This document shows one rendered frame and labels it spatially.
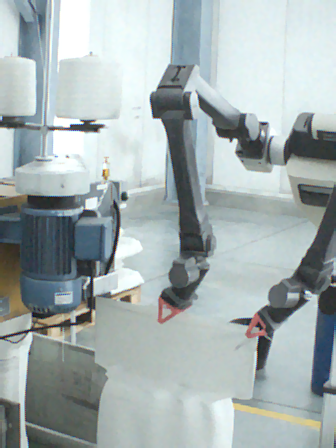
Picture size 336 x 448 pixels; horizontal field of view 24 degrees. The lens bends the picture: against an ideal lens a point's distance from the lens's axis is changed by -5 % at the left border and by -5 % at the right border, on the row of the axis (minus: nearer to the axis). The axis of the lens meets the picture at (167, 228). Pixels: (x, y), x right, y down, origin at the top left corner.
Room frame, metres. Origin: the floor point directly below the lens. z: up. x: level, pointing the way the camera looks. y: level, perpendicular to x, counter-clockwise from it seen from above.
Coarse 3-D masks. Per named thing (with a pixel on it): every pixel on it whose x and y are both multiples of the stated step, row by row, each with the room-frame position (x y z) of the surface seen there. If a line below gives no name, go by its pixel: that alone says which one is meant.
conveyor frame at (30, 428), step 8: (32, 424) 2.58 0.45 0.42; (32, 432) 2.56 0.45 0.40; (40, 432) 2.55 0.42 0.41; (48, 432) 2.53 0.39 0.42; (56, 432) 2.53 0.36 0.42; (40, 440) 2.55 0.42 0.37; (48, 440) 2.53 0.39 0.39; (56, 440) 2.51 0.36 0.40; (64, 440) 2.50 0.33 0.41; (72, 440) 2.48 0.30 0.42; (80, 440) 2.47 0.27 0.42
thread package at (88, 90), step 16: (64, 64) 1.92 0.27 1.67; (80, 64) 1.90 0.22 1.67; (96, 64) 1.90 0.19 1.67; (112, 64) 1.92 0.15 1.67; (64, 80) 1.92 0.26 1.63; (80, 80) 1.90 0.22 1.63; (96, 80) 1.90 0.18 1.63; (112, 80) 1.92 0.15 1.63; (64, 96) 1.91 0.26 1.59; (80, 96) 1.90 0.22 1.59; (96, 96) 1.90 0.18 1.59; (112, 96) 1.93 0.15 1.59; (64, 112) 1.91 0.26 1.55; (80, 112) 1.90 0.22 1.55; (96, 112) 1.90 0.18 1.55; (112, 112) 1.93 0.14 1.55
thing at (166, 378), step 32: (96, 320) 2.18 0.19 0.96; (128, 320) 2.12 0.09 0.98; (192, 320) 2.01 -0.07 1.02; (96, 352) 2.18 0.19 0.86; (128, 352) 2.12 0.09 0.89; (160, 352) 2.05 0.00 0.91; (192, 352) 2.01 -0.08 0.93; (224, 352) 1.98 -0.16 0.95; (256, 352) 1.94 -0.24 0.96; (128, 384) 2.06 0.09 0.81; (160, 384) 2.04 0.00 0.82; (192, 384) 2.01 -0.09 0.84; (224, 384) 1.97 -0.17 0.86; (128, 416) 2.04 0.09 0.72; (160, 416) 1.98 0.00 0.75; (192, 416) 1.94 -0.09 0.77; (224, 416) 1.97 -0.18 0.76
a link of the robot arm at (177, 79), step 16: (176, 64) 1.96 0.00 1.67; (192, 64) 1.93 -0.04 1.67; (160, 80) 1.93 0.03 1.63; (176, 80) 1.92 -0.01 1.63; (192, 80) 1.92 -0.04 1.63; (160, 96) 1.90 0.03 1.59; (176, 96) 1.88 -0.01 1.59; (208, 96) 2.03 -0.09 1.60; (208, 112) 2.09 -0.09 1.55; (224, 112) 2.12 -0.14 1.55; (240, 112) 2.19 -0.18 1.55; (224, 128) 2.20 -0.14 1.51; (256, 128) 2.24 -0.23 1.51
